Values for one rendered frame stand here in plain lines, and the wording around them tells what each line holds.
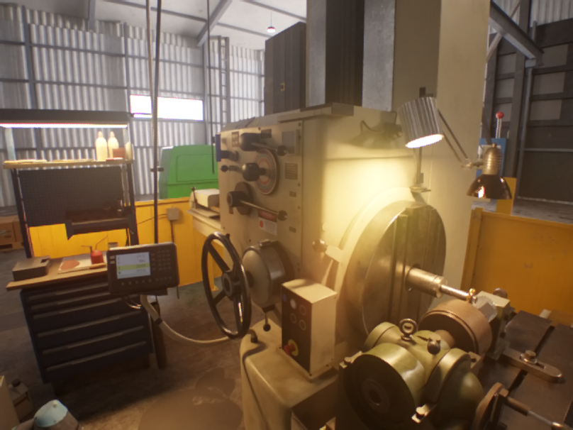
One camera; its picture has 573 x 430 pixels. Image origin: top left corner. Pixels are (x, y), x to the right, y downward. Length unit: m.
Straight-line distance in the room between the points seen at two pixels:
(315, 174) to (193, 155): 4.15
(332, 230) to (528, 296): 2.54
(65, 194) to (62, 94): 11.40
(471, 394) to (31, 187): 2.84
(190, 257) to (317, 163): 3.06
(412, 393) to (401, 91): 1.22
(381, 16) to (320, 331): 1.42
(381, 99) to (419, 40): 0.29
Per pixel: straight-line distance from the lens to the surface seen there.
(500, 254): 3.23
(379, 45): 1.65
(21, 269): 2.55
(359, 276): 0.98
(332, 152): 0.91
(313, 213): 0.92
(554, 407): 1.31
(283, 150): 0.94
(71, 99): 14.08
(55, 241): 3.54
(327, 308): 0.90
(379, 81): 1.60
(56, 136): 13.97
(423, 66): 1.49
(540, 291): 3.24
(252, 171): 1.05
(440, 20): 1.51
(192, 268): 3.86
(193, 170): 4.94
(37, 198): 2.85
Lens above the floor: 1.75
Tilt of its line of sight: 12 degrees down
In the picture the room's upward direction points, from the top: straight up
